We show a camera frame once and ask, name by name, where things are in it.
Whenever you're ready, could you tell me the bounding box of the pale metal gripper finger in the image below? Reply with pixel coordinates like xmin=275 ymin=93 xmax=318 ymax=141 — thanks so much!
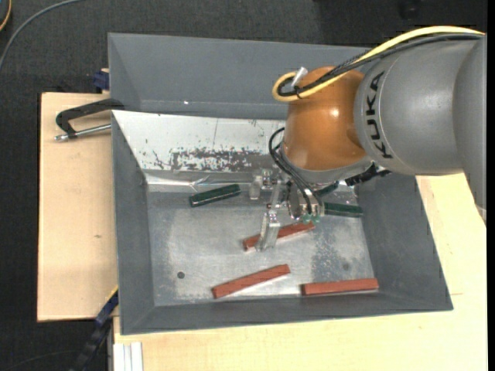
xmin=248 ymin=170 xmax=272 ymax=201
xmin=254 ymin=210 xmax=281 ymax=253

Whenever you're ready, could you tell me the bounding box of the red-brown flat block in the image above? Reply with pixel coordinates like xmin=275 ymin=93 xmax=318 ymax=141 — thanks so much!
xmin=210 ymin=264 xmax=292 ymax=300
xmin=242 ymin=222 xmax=316 ymax=252
xmin=300 ymin=277 xmax=380 ymax=297

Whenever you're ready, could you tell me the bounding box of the dark green flat block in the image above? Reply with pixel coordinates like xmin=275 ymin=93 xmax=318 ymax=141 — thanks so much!
xmin=322 ymin=201 xmax=365 ymax=219
xmin=188 ymin=183 xmax=242 ymax=208

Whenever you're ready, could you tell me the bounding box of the grey metal bin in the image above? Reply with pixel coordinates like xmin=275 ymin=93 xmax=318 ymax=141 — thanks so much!
xmin=107 ymin=32 xmax=454 ymax=335

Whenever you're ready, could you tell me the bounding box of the brown cardboard board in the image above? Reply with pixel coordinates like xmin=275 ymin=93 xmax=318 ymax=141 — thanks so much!
xmin=36 ymin=91 xmax=121 ymax=322

